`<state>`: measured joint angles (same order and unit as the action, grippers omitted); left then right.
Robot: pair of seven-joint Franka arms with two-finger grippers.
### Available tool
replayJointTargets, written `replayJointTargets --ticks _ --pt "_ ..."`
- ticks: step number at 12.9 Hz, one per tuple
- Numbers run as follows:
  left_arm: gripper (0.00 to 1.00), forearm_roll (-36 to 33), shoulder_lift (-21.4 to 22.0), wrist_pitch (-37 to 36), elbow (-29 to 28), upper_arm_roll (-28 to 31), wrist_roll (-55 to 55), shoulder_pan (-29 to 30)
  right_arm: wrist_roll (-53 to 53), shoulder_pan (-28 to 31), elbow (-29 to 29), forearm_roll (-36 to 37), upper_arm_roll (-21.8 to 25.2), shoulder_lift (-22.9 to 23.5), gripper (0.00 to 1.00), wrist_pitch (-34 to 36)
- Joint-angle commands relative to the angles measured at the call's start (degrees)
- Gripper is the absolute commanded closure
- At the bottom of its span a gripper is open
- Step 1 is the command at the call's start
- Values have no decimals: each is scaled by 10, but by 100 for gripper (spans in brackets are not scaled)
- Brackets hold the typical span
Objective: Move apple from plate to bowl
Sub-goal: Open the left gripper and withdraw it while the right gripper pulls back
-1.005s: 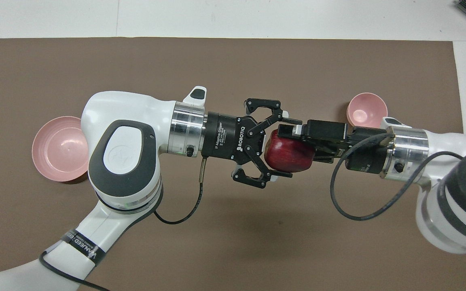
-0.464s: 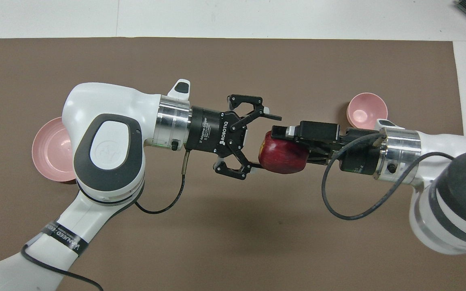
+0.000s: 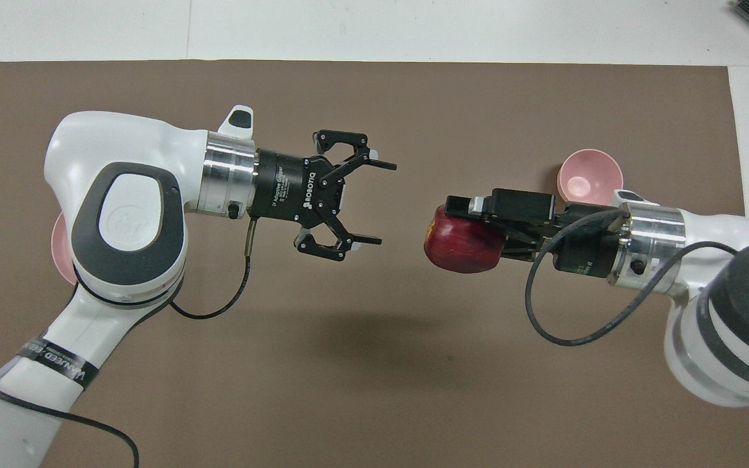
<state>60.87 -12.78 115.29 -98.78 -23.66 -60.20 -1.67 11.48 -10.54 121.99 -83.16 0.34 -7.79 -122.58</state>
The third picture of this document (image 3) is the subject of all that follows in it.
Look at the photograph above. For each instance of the pink bowl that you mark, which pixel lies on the pink bowl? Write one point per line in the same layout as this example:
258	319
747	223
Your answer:
588	170

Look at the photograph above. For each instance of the red apple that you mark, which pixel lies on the red apple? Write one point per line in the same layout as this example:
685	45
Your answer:
460	250

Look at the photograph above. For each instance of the pink plate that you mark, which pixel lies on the pink plate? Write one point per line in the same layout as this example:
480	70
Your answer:
61	250

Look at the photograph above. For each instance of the brown table mat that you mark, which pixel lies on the brown table mat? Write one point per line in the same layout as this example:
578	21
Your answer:
413	390

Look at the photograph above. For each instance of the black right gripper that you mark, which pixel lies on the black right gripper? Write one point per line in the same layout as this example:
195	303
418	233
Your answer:
582	250

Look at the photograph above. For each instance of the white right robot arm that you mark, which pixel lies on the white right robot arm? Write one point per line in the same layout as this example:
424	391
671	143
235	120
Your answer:
738	312

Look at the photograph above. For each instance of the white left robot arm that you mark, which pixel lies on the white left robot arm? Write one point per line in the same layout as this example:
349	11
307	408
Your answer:
127	221

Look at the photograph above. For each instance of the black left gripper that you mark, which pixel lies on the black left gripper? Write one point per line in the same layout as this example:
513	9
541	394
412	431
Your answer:
283	188

